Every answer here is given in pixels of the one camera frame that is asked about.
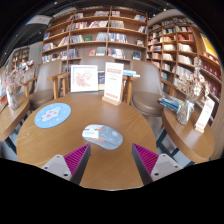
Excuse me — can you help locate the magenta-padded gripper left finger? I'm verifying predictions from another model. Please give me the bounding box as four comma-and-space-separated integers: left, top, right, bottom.
41, 143, 92, 186

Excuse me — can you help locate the distant wooden book shelf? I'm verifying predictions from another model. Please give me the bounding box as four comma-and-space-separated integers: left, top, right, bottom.
11, 45, 31, 71

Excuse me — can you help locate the round blue mouse pad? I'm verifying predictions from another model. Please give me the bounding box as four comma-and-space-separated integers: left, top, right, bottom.
34, 102, 72, 129

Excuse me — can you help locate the white framed flower picture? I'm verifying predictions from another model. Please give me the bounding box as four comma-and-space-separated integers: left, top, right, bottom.
70, 64, 99, 93

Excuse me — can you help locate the stack of blue books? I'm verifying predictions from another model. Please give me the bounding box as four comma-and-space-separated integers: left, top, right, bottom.
156, 94, 184, 114

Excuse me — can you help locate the glass vase with pink flowers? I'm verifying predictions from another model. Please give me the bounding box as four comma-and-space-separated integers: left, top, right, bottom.
3, 64, 28, 112

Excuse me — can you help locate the wide wooden bookshelf with books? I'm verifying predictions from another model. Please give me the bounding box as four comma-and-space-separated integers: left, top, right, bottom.
40, 5, 149, 73

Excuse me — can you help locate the white ceiling panel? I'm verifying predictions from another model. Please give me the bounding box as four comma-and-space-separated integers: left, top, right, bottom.
26, 14, 53, 26

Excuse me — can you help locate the dark upright book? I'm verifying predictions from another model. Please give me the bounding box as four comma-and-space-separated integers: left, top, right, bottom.
97, 69, 106, 91

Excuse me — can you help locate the round wooden side table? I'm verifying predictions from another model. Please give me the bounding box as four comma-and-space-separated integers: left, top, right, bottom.
155, 106, 216, 164
0, 94, 32, 155

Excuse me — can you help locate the small white sign, wooden base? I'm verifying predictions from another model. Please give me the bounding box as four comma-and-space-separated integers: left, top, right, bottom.
194, 96, 216, 134

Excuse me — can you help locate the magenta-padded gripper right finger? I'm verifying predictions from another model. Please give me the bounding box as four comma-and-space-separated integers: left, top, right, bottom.
131, 143, 184, 186

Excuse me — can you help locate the white red sign, wooden base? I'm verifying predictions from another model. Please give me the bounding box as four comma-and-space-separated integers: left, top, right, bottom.
101, 61, 125, 107

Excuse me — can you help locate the glass vase with dried flowers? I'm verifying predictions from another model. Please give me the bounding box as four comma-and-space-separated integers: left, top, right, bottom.
175, 56, 211, 126

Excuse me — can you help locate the brown leather wooden armchair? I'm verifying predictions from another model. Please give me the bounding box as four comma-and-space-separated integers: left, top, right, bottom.
21, 59, 68, 110
128, 59, 175, 118
57, 55, 135, 102

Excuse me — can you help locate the tall wooden bookshelf with books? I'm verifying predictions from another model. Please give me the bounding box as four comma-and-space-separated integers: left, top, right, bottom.
146, 14, 223, 128

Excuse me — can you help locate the grey computer mouse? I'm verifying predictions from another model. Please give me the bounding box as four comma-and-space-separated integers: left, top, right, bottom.
81, 124, 124, 151

